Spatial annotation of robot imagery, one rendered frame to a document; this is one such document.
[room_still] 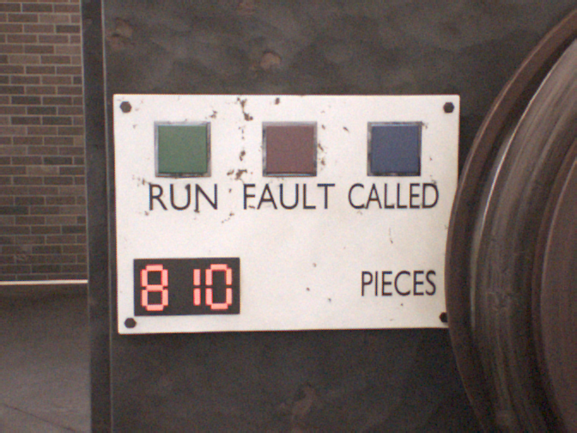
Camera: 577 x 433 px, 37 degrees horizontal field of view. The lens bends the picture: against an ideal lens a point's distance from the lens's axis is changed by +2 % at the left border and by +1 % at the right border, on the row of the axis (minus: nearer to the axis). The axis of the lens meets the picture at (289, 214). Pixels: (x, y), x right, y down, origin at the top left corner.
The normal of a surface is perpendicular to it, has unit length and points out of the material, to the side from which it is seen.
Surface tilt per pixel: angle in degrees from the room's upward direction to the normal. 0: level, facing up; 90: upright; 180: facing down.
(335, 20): 90
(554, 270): 90
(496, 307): 90
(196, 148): 90
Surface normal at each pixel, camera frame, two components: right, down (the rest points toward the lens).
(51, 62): 0.07, 0.11
